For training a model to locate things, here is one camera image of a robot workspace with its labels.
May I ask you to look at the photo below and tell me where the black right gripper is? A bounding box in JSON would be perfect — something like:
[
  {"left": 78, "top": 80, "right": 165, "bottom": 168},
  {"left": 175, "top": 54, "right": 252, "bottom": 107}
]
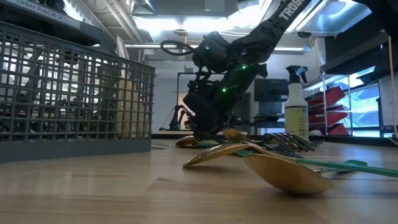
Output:
[{"left": 183, "top": 90, "right": 234, "bottom": 141}]

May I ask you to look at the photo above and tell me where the gold spoon green handle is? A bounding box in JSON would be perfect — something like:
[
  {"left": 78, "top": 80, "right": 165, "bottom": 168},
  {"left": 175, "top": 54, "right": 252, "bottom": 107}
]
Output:
[
  {"left": 182, "top": 141, "right": 398, "bottom": 179},
  {"left": 244, "top": 154, "right": 368, "bottom": 195}
]

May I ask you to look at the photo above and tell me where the knife with cream handle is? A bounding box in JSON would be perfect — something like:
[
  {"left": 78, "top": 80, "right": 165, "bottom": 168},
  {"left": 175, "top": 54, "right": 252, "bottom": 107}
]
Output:
[
  {"left": 116, "top": 35, "right": 134, "bottom": 140},
  {"left": 132, "top": 90, "right": 144, "bottom": 140},
  {"left": 115, "top": 79, "right": 124, "bottom": 140}
]

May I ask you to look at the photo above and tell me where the grey silverware rack basket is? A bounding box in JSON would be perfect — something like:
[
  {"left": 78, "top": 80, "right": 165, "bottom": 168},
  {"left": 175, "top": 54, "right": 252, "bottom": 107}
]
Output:
[{"left": 0, "top": 0, "right": 156, "bottom": 163}]

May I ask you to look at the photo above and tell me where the dark door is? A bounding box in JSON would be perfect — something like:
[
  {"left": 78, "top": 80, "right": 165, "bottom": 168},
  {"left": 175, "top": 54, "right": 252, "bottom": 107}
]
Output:
[{"left": 233, "top": 92, "right": 251, "bottom": 124}]

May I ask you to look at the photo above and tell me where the dark equipment cart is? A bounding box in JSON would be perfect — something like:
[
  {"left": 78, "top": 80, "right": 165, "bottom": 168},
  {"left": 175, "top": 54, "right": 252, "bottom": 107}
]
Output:
[{"left": 250, "top": 113, "right": 286, "bottom": 135}]

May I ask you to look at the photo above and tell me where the white spray bottle yellow label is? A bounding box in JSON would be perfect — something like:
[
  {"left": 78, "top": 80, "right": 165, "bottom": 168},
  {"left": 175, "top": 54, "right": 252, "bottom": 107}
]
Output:
[{"left": 284, "top": 65, "right": 310, "bottom": 142}]

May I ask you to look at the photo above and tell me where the long ceiling light strip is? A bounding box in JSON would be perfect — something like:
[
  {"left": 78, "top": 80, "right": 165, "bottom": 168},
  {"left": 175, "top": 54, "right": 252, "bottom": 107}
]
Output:
[{"left": 124, "top": 43, "right": 312, "bottom": 54}]

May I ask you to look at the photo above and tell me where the red storage bin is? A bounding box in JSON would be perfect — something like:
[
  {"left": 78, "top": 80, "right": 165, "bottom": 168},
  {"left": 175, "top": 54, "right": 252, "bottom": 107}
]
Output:
[
  {"left": 308, "top": 105, "right": 348, "bottom": 126},
  {"left": 320, "top": 123, "right": 349, "bottom": 136},
  {"left": 305, "top": 86, "right": 346, "bottom": 108}
]

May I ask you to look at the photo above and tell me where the black background rig frame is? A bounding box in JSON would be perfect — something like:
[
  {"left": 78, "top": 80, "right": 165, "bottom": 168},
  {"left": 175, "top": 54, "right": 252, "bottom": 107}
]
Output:
[{"left": 176, "top": 71, "right": 200, "bottom": 131}]

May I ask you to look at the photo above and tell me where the black wall monitor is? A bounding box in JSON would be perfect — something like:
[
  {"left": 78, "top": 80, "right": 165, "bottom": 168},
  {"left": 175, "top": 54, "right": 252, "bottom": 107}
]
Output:
[{"left": 254, "top": 78, "right": 290, "bottom": 103}]

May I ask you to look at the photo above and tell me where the metal shelf frame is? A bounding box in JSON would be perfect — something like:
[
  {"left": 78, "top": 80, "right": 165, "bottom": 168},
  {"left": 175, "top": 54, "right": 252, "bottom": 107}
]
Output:
[{"left": 322, "top": 73, "right": 354, "bottom": 137}]

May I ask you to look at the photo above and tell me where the silver ceiling duct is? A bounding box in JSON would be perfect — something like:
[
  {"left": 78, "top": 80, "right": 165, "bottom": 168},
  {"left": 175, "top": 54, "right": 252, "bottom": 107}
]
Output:
[{"left": 300, "top": 0, "right": 373, "bottom": 35}]

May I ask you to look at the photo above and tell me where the yellow hanging cord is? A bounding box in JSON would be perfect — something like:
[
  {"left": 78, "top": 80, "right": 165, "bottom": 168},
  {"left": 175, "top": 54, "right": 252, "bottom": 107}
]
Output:
[{"left": 387, "top": 35, "right": 398, "bottom": 146}]

